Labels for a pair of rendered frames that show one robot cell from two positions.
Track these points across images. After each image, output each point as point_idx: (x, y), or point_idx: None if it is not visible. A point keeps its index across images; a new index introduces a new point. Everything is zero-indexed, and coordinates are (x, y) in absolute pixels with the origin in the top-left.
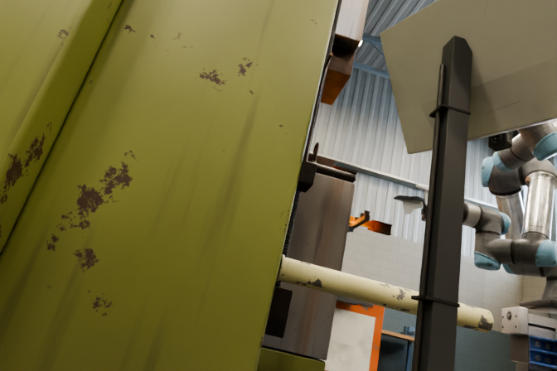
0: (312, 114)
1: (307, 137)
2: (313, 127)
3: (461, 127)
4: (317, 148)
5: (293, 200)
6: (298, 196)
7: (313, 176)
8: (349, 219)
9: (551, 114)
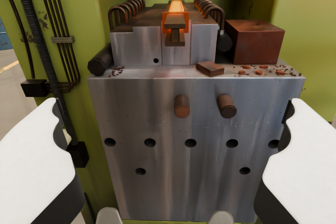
0: (11, 44)
1: (19, 62)
2: (34, 39)
3: None
4: (108, 20)
5: (36, 103)
6: (56, 96)
7: (23, 91)
8: (97, 123)
9: None
